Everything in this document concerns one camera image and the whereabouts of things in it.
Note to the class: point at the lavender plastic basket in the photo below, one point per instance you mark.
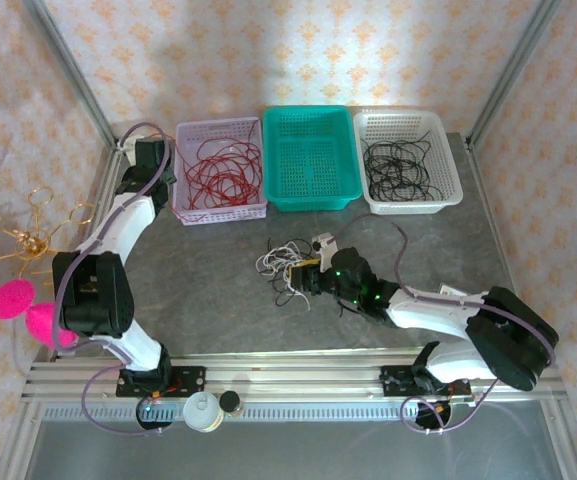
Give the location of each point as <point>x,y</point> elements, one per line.
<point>218,217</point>

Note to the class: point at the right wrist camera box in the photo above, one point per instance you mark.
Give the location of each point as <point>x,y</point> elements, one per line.
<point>325,247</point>

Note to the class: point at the white bottle cap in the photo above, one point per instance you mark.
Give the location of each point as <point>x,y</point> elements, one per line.
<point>202,411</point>

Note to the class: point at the aluminium frame post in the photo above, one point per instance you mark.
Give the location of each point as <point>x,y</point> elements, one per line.
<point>513,65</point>
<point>68,65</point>

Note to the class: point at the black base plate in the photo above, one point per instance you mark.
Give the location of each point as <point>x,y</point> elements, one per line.
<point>393,380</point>
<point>190,380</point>

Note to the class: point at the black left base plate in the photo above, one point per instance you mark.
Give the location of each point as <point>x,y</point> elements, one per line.
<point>190,380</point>

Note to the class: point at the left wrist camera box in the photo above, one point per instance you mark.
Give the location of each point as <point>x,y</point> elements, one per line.
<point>128,142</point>

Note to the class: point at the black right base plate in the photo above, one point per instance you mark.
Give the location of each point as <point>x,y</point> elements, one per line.
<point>393,380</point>

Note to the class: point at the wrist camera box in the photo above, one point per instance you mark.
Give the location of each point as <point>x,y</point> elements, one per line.
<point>325,247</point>
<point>128,142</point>

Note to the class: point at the white plastic basket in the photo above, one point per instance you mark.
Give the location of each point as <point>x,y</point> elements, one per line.
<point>408,122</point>

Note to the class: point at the teal plastic basket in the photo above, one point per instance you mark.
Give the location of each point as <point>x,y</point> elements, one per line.
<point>313,160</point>

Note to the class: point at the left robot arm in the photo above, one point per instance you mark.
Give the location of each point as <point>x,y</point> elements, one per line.
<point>128,225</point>

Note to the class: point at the black bottle cap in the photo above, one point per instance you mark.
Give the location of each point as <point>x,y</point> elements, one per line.
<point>229,401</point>

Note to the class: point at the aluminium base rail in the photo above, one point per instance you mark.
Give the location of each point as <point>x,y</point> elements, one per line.
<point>293,372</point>

